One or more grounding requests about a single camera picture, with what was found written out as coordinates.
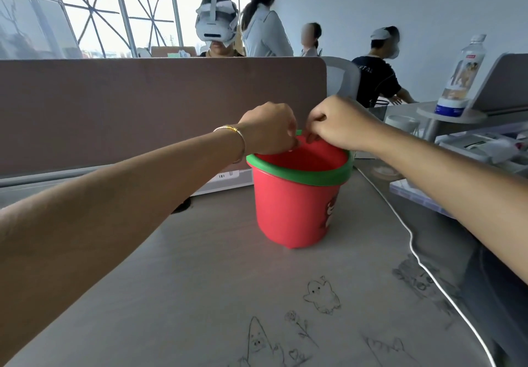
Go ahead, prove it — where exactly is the person's left hand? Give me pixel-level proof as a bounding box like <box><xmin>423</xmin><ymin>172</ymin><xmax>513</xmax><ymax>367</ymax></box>
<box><xmin>237</xmin><ymin>102</ymin><xmax>300</xmax><ymax>155</ymax></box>

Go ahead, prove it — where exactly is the clear plastic box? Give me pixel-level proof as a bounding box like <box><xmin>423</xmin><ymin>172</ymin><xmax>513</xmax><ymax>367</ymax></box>
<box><xmin>389</xmin><ymin>178</ymin><xmax>455</xmax><ymax>217</ymax></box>

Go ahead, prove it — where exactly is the person's left forearm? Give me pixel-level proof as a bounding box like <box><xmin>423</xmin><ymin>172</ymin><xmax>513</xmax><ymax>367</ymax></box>
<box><xmin>0</xmin><ymin>127</ymin><xmax>247</xmax><ymax>367</ymax></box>

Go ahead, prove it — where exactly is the grey monitor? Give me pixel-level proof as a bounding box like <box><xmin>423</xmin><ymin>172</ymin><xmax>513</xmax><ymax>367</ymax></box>
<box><xmin>469</xmin><ymin>52</ymin><xmax>528</xmax><ymax>112</ymax></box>

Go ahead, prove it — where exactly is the person's right hand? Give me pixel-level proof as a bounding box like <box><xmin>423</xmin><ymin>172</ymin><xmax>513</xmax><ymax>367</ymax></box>
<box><xmin>305</xmin><ymin>95</ymin><xmax>384</xmax><ymax>151</ymax></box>

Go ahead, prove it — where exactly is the clear plastic water bottle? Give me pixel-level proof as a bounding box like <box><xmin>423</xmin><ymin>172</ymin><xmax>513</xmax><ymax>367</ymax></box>
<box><xmin>434</xmin><ymin>34</ymin><xmax>488</xmax><ymax>117</ymax></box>

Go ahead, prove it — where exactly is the white cup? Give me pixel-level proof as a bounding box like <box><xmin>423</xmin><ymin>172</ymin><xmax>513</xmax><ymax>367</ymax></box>
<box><xmin>384</xmin><ymin>115</ymin><xmax>421</xmax><ymax>136</ymax></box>

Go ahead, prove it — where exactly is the white tray of supplies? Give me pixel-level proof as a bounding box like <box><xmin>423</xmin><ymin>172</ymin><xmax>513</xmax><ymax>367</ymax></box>
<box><xmin>435</xmin><ymin>131</ymin><xmax>528</xmax><ymax>174</ymax></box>

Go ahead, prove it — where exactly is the person's right forearm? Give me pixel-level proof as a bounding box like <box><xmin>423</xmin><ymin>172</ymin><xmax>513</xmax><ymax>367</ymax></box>
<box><xmin>358</xmin><ymin>119</ymin><xmax>528</xmax><ymax>286</ymax></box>

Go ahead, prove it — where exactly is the glass partition panel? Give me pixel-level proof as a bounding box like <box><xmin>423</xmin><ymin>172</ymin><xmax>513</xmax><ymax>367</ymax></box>
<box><xmin>0</xmin><ymin>0</ymin><xmax>84</xmax><ymax>60</ymax></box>

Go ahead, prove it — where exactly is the white office chair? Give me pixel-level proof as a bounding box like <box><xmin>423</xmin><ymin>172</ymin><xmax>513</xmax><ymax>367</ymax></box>
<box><xmin>320</xmin><ymin>56</ymin><xmax>361</xmax><ymax>102</ymax></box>

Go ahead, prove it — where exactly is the gold bracelet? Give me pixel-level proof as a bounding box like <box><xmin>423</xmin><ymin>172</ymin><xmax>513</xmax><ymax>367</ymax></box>
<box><xmin>213</xmin><ymin>125</ymin><xmax>247</xmax><ymax>164</ymax></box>

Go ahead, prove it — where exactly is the brown desk divider panel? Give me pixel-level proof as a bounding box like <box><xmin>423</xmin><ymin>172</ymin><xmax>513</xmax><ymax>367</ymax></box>
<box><xmin>0</xmin><ymin>57</ymin><xmax>328</xmax><ymax>178</ymax></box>

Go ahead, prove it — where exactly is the window frame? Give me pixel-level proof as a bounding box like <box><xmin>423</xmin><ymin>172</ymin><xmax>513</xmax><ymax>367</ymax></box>
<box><xmin>50</xmin><ymin>0</ymin><xmax>253</xmax><ymax>59</ymax></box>

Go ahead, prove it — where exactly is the white power strip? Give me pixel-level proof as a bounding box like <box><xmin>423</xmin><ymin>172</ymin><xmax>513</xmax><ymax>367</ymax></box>
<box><xmin>191</xmin><ymin>168</ymin><xmax>255</xmax><ymax>197</ymax></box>

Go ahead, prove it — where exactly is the white round stand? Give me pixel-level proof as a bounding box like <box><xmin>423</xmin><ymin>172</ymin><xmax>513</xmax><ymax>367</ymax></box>
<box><xmin>416</xmin><ymin>104</ymin><xmax>488</xmax><ymax>143</ymax></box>

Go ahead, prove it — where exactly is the red bucket with green rim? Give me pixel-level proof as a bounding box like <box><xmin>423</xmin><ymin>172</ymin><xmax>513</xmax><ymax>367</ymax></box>
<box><xmin>246</xmin><ymin>129</ymin><xmax>355</xmax><ymax>250</ymax></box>

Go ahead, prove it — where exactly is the brown cardboard box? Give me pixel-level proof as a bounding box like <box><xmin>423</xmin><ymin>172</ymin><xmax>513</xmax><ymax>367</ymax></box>
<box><xmin>150</xmin><ymin>45</ymin><xmax>199</xmax><ymax>58</ymax></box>

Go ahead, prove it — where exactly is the black mesh bin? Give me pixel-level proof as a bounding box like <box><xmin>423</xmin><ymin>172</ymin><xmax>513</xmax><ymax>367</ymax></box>
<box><xmin>367</xmin><ymin>98</ymin><xmax>391</xmax><ymax>122</ymax></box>

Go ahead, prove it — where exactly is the white cable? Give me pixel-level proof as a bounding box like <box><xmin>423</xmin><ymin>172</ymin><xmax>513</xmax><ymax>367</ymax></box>
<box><xmin>354</xmin><ymin>165</ymin><xmax>497</xmax><ymax>367</ymax></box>

